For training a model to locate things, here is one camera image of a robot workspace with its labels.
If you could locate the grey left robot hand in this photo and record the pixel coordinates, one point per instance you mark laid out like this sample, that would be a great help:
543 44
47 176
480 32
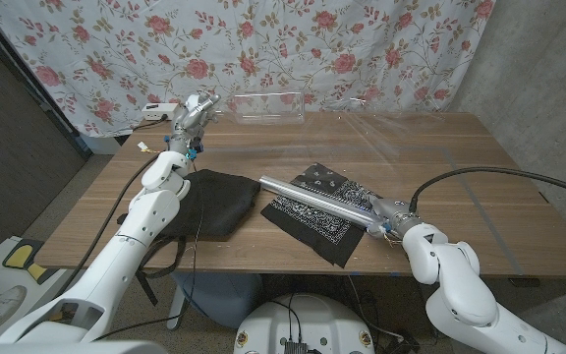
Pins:
189 118

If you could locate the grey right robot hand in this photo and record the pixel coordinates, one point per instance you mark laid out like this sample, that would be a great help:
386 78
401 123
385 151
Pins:
391 211

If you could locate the clear carafe with white lid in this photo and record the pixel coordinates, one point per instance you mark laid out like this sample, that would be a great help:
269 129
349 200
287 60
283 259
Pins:
268 108

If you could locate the silver cling film roll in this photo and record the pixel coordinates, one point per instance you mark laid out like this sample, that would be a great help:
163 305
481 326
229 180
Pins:
312 199

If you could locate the transparent cling film sheet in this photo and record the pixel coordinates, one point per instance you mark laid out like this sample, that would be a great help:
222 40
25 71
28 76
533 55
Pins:
376 128

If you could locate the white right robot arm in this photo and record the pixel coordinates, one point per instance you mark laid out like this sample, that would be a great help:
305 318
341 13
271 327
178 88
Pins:
460 290

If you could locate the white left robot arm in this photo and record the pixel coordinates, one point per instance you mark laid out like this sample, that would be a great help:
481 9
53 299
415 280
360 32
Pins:
130 246

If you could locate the black paisley bandana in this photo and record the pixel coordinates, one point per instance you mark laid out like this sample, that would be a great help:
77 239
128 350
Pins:
317 231

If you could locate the black apron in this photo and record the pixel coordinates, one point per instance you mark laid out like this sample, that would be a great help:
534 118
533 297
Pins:
224 201

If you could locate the white power strip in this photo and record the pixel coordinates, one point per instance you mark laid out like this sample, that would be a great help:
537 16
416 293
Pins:
157 112

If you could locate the white robot torso base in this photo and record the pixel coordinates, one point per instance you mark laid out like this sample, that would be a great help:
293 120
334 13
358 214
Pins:
307 319

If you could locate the floral rose backdrop cloth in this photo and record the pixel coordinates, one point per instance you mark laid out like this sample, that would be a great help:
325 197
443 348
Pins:
312 39

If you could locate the blue-grey chair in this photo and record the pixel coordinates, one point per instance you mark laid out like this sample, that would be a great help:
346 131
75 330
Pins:
219 295

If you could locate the dark mesh partition panel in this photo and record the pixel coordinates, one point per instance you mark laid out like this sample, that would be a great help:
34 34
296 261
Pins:
8 162

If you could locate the yellow and black foot pedal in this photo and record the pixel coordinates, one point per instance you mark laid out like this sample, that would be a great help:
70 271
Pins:
20 255

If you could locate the white sneaker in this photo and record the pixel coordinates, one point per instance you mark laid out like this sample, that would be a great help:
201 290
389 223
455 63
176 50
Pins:
5 302

